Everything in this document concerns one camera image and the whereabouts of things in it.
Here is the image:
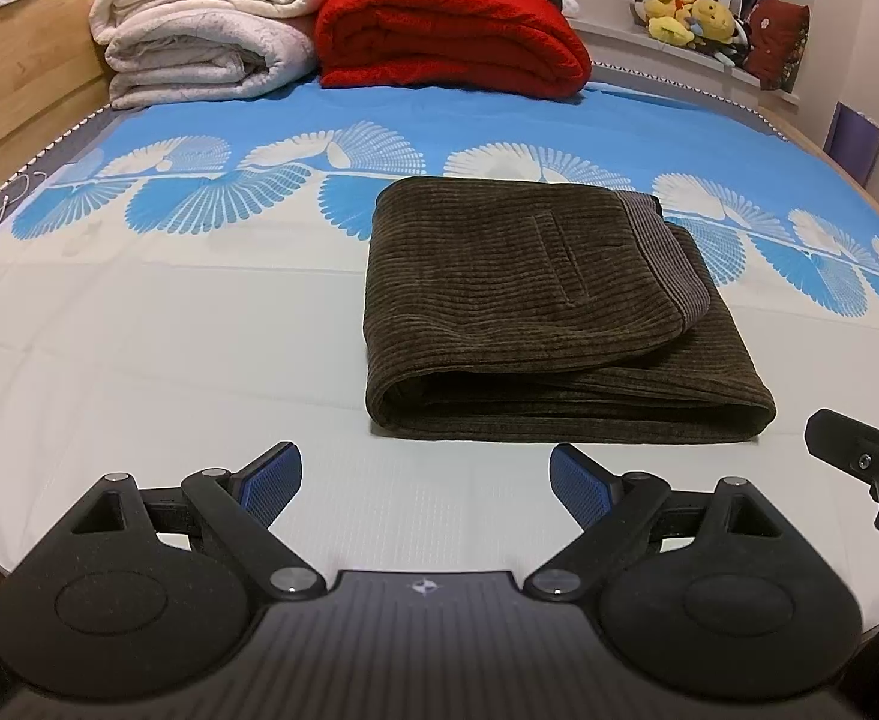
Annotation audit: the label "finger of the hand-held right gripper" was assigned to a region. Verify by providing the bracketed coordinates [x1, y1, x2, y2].
[804, 409, 879, 481]

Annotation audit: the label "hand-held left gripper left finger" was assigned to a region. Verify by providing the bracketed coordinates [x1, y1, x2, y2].
[41, 441, 329, 602]

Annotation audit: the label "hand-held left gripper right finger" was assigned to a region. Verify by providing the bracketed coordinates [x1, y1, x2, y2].
[523, 444, 796, 602]

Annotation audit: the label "brown corduroy pants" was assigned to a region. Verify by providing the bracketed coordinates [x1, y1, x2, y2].
[362, 176, 778, 445]

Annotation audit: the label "blue white printed bed sheet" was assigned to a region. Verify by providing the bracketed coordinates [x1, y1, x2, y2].
[0, 79, 879, 638]

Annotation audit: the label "dark red cushion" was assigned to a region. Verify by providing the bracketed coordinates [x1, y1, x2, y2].
[743, 0, 813, 92]

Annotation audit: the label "black white striped plush toy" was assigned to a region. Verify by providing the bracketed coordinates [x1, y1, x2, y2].
[698, 34, 753, 74]

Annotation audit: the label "pale grey fleece folded blanket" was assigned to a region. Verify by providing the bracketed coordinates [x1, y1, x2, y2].
[105, 15, 318, 111]

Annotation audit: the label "yellow plush toy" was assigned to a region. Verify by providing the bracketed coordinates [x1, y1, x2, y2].
[683, 0, 742, 51]
[645, 0, 699, 46]

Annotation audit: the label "red folded blanket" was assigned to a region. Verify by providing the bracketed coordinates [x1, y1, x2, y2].
[314, 0, 594, 100]

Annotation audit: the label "wooden headboard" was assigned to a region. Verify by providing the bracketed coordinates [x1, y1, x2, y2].
[0, 0, 136, 230]

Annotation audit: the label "wooden bed frame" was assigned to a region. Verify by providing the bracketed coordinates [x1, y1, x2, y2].
[761, 106, 879, 242]

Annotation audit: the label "white cable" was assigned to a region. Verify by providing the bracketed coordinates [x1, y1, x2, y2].
[0, 169, 52, 250]

